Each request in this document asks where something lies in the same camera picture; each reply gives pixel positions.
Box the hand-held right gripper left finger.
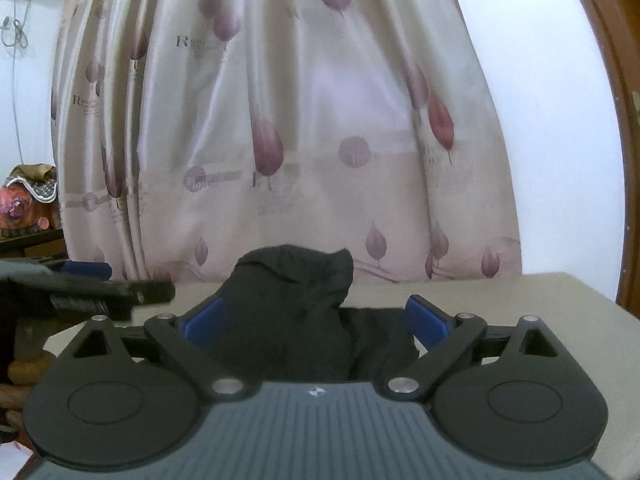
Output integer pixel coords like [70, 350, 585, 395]
[60, 296, 251, 402]

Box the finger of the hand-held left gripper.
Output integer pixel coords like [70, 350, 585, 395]
[50, 280, 177, 320]
[52, 260, 114, 282]

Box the dark wooden cabinet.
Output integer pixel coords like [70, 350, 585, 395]
[0, 230, 67, 262]

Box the brown wooden frame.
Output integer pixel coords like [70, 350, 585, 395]
[565, 0, 640, 322]

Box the orange floral decoration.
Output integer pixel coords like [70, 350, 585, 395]
[0, 185, 57, 239]

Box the beige mattress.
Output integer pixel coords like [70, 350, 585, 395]
[42, 272, 640, 480]

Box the person's left hand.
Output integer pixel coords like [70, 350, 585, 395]
[0, 350, 53, 431]

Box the hanging wall cable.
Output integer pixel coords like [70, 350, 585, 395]
[0, 1, 32, 163]

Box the black garment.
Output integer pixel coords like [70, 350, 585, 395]
[215, 244, 422, 385]

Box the cream curtain with purple print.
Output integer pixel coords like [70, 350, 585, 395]
[50, 0, 524, 284]

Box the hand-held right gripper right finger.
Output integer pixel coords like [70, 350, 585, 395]
[385, 294, 563, 403]

